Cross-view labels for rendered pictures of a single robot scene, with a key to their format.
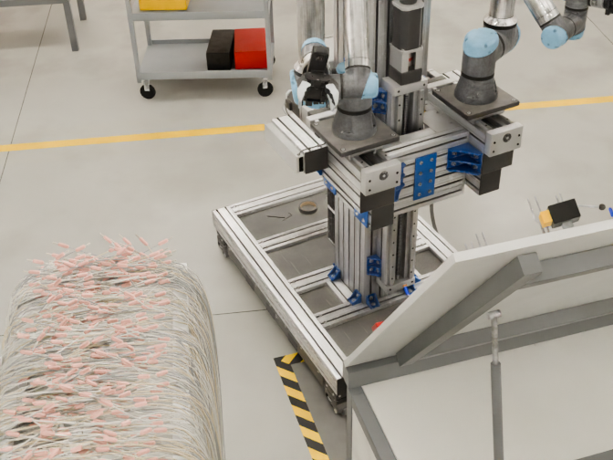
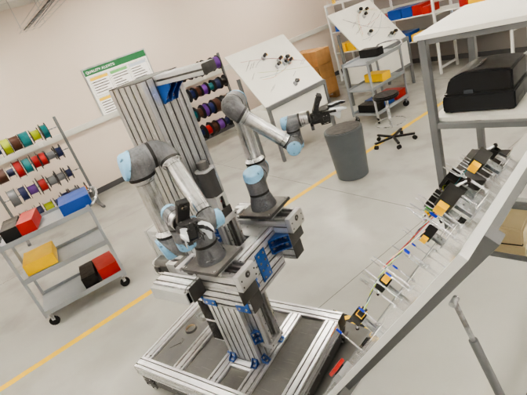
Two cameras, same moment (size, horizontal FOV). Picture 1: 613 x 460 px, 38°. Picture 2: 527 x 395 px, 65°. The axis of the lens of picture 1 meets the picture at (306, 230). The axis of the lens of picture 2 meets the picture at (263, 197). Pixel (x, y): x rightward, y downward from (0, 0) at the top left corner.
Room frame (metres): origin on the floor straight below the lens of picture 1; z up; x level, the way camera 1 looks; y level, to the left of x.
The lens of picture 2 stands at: (0.81, 0.23, 2.17)
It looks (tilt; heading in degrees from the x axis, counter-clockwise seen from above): 24 degrees down; 337
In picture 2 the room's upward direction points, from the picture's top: 19 degrees counter-clockwise
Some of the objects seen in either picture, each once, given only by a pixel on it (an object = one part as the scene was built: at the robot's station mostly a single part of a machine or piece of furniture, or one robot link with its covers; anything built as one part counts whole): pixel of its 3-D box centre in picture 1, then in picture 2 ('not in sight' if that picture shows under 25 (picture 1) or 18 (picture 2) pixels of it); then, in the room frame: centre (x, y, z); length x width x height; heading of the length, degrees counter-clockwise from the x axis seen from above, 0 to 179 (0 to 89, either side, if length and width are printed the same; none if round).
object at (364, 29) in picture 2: not in sight; (372, 50); (6.80, -5.36, 0.83); 1.18 x 0.72 x 1.65; 98
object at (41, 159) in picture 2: not in sight; (40, 179); (8.19, 0.60, 0.81); 1.29 x 0.55 x 1.62; 96
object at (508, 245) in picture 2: not in sight; (496, 230); (2.02, -1.50, 0.76); 0.30 x 0.21 x 0.20; 19
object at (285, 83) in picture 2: not in sight; (283, 96); (6.47, -3.09, 0.83); 1.18 x 0.72 x 1.65; 96
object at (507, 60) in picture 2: not in sight; (484, 82); (2.02, -1.51, 1.56); 0.30 x 0.23 x 0.19; 18
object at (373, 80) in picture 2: not in sight; (379, 81); (5.90, -4.53, 0.54); 0.99 x 0.50 x 1.08; 99
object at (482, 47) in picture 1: (481, 51); (255, 179); (2.81, -0.62, 1.33); 0.13 x 0.12 x 0.14; 142
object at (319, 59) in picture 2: not in sight; (301, 81); (8.23, -4.63, 0.52); 1.21 x 0.82 x 1.04; 95
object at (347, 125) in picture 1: (354, 116); (208, 249); (2.59, -0.17, 1.21); 0.15 x 0.15 x 0.10
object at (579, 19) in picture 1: (572, 22); (296, 139); (2.74, -0.90, 1.46); 0.11 x 0.08 x 0.11; 142
